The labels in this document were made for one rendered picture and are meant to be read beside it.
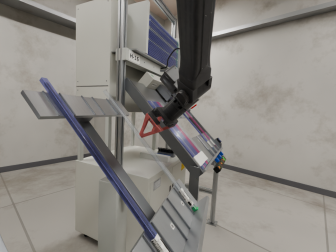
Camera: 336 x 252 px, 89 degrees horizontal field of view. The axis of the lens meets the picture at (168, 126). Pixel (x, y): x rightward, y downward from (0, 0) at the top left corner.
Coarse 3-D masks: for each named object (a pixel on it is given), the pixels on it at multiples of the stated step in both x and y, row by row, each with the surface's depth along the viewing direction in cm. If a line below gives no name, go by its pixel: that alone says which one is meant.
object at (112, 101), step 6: (108, 96) 60; (114, 102) 60; (120, 108) 60; (120, 114) 59; (126, 120) 59; (132, 126) 58; (138, 132) 59; (138, 138) 58; (144, 144) 57; (150, 150) 57; (156, 156) 57; (156, 162) 57; (162, 168) 56; (168, 174) 56; (174, 180) 56; (180, 186) 56
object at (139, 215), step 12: (48, 84) 40; (60, 108) 38; (72, 120) 38; (84, 132) 38; (84, 144) 37; (96, 156) 36; (108, 168) 36; (120, 192) 35; (132, 204) 35; (144, 216) 35; (144, 228) 34
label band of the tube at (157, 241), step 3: (156, 234) 34; (156, 237) 34; (159, 237) 35; (153, 240) 34; (156, 240) 34; (159, 240) 34; (153, 243) 34; (156, 243) 34; (159, 243) 34; (162, 243) 34; (156, 246) 34; (159, 246) 33; (162, 246) 34; (165, 246) 34; (159, 249) 33; (162, 249) 33; (165, 249) 34; (168, 249) 34
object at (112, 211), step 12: (108, 180) 48; (108, 192) 47; (108, 204) 47; (120, 204) 49; (108, 216) 48; (120, 216) 49; (108, 228) 48; (120, 228) 50; (108, 240) 48; (120, 240) 50
